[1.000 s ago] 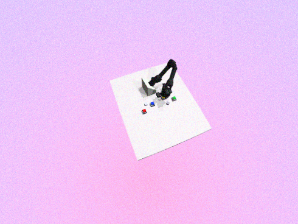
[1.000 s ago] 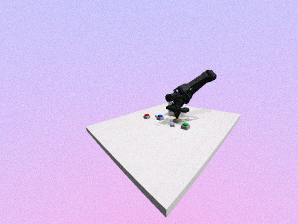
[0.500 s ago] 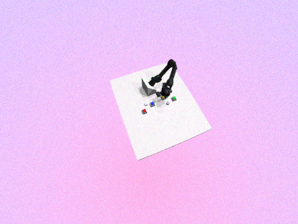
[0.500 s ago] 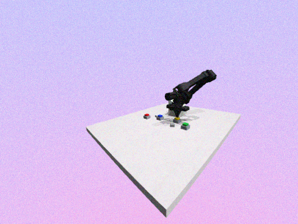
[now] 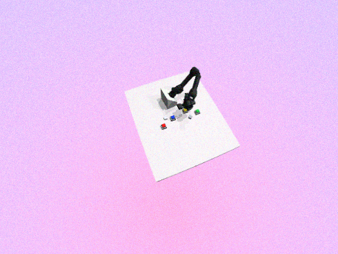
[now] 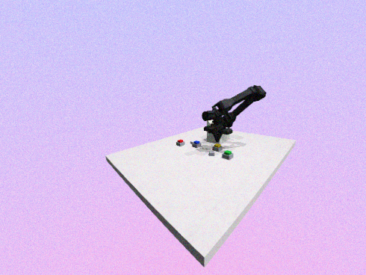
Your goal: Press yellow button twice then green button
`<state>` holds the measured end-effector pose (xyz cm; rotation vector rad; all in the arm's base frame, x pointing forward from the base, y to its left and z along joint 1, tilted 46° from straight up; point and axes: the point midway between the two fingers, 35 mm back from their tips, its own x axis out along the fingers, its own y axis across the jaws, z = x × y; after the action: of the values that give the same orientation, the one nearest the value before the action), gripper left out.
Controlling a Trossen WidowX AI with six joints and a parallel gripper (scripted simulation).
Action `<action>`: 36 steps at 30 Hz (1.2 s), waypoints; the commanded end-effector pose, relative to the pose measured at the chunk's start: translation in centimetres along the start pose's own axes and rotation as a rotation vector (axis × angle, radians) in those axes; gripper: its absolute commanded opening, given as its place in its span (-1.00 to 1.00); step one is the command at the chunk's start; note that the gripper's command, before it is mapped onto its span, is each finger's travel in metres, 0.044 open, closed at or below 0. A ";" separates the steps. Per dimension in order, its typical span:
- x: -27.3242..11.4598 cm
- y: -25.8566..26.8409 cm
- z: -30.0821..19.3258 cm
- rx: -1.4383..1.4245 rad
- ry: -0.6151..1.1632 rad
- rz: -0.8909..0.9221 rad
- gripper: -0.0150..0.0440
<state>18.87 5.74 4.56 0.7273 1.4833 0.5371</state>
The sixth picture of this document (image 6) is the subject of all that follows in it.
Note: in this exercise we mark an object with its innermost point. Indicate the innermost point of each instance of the yellow button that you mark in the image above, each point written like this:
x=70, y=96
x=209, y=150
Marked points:
x=217, y=147

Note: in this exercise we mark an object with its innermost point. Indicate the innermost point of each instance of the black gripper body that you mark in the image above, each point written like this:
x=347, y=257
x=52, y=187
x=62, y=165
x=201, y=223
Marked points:
x=226, y=131

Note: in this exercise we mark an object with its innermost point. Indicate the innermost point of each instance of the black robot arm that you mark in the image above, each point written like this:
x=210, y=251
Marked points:
x=250, y=95

